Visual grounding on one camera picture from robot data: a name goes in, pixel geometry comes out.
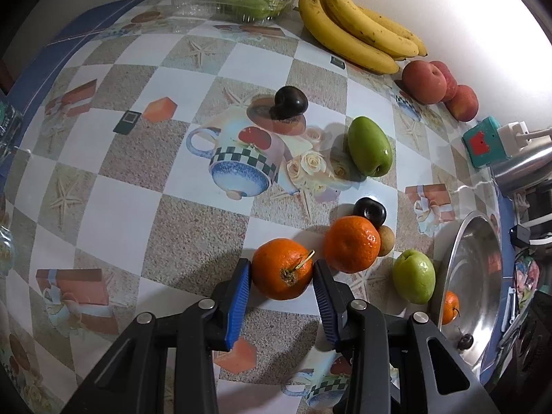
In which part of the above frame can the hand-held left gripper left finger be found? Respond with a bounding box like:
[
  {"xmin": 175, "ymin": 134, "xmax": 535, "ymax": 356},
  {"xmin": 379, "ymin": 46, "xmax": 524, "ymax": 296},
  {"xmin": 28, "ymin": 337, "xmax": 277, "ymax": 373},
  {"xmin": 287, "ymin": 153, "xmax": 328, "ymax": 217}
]
[{"xmin": 60, "ymin": 259, "xmax": 253, "ymax": 414}]

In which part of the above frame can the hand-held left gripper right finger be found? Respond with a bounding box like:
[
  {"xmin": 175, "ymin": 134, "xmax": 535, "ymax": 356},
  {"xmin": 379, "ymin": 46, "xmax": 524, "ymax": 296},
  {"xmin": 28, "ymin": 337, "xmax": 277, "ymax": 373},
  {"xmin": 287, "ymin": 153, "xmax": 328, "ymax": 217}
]
[{"xmin": 313, "ymin": 260, "xmax": 501, "ymax": 414}]

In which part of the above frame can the orange with stem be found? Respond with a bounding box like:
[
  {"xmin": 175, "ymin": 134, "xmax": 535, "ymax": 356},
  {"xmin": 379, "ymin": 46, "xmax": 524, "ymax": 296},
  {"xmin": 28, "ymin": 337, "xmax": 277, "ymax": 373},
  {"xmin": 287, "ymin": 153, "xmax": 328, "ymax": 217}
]
[{"xmin": 251, "ymin": 238, "xmax": 315, "ymax": 301}]

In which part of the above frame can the brown longan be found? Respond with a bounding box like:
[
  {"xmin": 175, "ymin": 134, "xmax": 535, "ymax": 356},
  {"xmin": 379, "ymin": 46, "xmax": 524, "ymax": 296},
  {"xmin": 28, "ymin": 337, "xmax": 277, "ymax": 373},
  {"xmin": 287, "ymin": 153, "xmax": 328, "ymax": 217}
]
[{"xmin": 377, "ymin": 225, "xmax": 396, "ymax": 257}]

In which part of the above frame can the small green fruit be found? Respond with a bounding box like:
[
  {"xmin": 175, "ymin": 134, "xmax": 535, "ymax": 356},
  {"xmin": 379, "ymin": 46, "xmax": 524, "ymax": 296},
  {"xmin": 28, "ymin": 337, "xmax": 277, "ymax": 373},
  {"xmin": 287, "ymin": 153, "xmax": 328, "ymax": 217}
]
[{"xmin": 392, "ymin": 249, "xmax": 436, "ymax": 305}]

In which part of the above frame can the metal bowl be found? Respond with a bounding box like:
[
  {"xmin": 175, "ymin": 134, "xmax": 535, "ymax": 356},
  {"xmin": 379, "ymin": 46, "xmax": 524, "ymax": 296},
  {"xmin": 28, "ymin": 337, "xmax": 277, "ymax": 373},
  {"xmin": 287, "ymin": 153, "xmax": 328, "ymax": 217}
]
[{"xmin": 433, "ymin": 210, "xmax": 504, "ymax": 374}]

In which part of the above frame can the dark plum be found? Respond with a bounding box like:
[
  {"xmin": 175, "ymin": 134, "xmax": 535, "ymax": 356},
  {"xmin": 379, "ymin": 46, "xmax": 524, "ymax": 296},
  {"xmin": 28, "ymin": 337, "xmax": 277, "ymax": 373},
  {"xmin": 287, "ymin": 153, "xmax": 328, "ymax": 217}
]
[
  {"xmin": 354, "ymin": 197, "xmax": 387, "ymax": 228},
  {"xmin": 270, "ymin": 86, "xmax": 309, "ymax": 121}
]

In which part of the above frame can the printed tablecloth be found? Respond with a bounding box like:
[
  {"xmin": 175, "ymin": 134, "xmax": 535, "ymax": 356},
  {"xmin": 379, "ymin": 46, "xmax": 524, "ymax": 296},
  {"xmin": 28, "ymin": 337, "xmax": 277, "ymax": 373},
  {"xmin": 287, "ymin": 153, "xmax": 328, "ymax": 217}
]
[{"xmin": 0, "ymin": 0, "xmax": 518, "ymax": 414}]

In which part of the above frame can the large green apple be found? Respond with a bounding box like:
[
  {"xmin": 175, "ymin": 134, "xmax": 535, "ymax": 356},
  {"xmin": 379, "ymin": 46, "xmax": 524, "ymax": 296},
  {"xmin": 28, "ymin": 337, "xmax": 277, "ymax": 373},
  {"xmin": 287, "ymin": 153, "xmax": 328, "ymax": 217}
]
[{"xmin": 347, "ymin": 116, "xmax": 394, "ymax": 177}]

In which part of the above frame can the black adapter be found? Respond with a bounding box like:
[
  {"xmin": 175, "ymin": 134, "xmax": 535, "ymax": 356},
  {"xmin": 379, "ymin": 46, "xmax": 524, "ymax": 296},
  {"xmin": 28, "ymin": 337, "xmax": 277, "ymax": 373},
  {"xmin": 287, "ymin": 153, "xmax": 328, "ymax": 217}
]
[{"xmin": 510, "ymin": 224, "xmax": 532, "ymax": 246}]

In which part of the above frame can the teal power strip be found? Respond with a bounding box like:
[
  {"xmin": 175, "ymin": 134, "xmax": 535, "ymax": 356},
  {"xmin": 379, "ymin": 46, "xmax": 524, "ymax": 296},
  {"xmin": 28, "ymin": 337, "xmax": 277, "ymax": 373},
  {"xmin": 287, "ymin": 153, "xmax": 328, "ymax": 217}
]
[{"xmin": 462, "ymin": 116, "xmax": 503, "ymax": 169}]

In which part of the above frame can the metal kettle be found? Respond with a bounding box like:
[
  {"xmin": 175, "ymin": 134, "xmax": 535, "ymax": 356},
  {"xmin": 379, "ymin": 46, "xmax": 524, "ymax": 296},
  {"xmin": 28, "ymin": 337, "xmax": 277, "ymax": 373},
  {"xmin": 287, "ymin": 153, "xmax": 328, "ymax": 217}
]
[{"xmin": 492, "ymin": 144, "xmax": 552, "ymax": 197}]

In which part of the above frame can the red apple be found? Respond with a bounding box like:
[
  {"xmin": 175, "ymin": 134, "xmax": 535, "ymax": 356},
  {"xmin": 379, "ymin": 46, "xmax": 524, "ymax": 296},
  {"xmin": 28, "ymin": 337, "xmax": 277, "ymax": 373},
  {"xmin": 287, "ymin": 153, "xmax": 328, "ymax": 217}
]
[
  {"xmin": 444, "ymin": 85, "xmax": 479, "ymax": 122},
  {"xmin": 402, "ymin": 60, "xmax": 448, "ymax": 105},
  {"xmin": 431, "ymin": 60, "xmax": 459, "ymax": 102}
]

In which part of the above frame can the white plug adapter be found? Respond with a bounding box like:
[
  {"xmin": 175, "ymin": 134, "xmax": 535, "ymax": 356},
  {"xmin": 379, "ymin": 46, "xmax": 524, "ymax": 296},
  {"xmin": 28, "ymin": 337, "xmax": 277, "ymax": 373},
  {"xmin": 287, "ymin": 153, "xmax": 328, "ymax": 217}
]
[{"xmin": 497, "ymin": 121, "xmax": 534, "ymax": 158}]

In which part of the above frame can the yellow banana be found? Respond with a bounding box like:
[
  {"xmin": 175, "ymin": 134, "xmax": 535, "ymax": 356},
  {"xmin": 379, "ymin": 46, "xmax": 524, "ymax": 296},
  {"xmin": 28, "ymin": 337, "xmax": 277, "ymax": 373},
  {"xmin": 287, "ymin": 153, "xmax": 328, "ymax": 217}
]
[
  {"xmin": 298, "ymin": 0, "xmax": 400, "ymax": 75},
  {"xmin": 323, "ymin": 0, "xmax": 420, "ymax": 59},
  {"xmin": 358, "ymin": 8, "xmax": 429, "ymax": 57}
]

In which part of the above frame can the green fruit in packaging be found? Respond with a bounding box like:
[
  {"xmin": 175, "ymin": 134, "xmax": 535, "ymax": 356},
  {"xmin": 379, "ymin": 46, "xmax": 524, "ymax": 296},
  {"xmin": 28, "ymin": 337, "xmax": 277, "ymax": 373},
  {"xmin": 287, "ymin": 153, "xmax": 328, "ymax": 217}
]
[{"xmin": 213, "ymin": 0, "xmax": 273, "ymax": 20}]

